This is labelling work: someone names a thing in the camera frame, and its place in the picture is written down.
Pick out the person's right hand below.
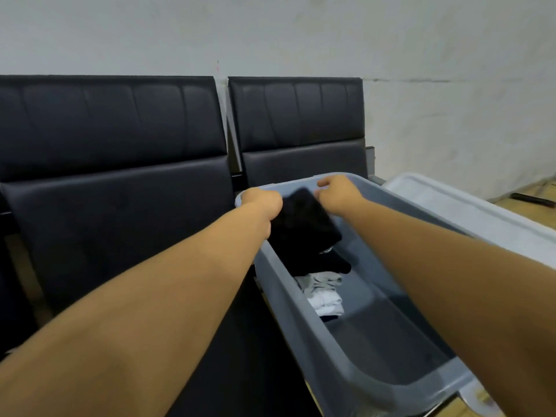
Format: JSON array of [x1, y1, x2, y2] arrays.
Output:
[[313, 174, 370, 218]]

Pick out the person's left hand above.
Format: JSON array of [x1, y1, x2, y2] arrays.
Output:
[[240, 188, 284, 239]]

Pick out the black garment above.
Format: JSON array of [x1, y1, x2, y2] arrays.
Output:
[[267, 188, 344, 274], [321, 251, 353, 276]]

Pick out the grey garment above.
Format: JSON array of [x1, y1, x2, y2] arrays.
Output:
[[295, 272, 344, 297]]

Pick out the white garment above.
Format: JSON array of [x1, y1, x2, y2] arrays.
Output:
[[307, 290, 345, 317]]

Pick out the white bin lid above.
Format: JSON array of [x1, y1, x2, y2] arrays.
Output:
[[382, 172, 556, 417]]

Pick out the blue-grey plastic bin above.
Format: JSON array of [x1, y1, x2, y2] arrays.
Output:
[[234, 172, 477, 417]]

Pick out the person's left forearm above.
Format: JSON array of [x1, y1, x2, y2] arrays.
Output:
[[0, 208, 283, 417]]

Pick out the person's right forearm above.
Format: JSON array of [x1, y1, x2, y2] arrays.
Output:
[[343, 199, 556, 417]]

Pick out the gray metal bench armrest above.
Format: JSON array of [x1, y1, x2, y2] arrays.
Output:
[[364, 146, 387, 186]]

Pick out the black leather bench chair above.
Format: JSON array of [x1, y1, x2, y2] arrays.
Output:
[[228, 76, 368, 189], [0, 225, 42, 361], [0, 75, 322, 417]]

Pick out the thin black bar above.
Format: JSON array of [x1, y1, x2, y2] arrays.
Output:
[[510, 192, 556, 209]]

